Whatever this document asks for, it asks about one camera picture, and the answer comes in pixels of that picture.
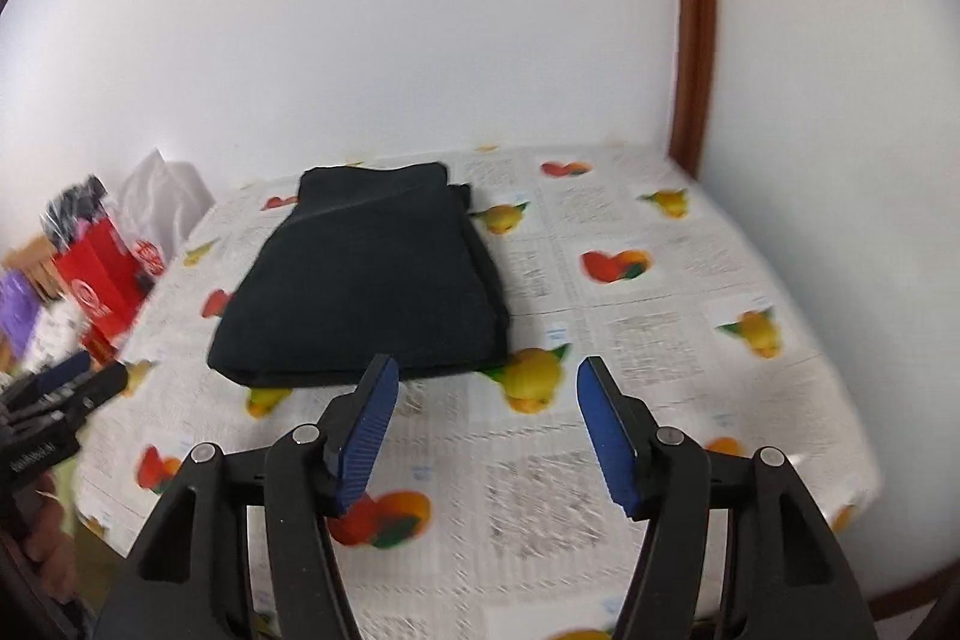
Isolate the black sweatshirt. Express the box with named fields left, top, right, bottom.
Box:
left=208, top=161, right=513, bottom=390

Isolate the white plastic bag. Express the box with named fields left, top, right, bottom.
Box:
left=116, top=147, right=217, bottom=266

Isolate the plaid cloth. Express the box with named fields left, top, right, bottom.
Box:
left=43, top=175, right=110, bottom=251

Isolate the purple packet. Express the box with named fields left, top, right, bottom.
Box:
left=0, top=272, right=42, bottom=360

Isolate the wooden headboard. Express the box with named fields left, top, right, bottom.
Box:
left=4, top=235, right=65, bottom=304

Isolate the white floral cloth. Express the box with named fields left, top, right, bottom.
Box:
left=30, top=302, right=83, bottom=357

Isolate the brown wooden door frame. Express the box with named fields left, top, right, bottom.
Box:
left=666, top=0, right=717, bottom=180

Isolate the fruit print tablecloth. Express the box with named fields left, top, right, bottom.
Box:
left=75, top=141, right=882, bottom=640

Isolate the red box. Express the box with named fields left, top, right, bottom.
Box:
left=52, top=216, right=166, bottom=363

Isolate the person's left hand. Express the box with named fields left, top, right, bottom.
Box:
left=19, top=471, right=77, bottom=603

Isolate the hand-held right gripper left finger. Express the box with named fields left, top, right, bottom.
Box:
left=90, top=353, right=401, bottom=640

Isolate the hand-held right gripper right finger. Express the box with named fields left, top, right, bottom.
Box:
left=576, top=355, right=878, bottom=640

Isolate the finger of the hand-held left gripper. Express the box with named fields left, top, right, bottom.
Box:
left=16, top=351, right=92, bottom=392
left=7, top=361, right=130, bottom=435

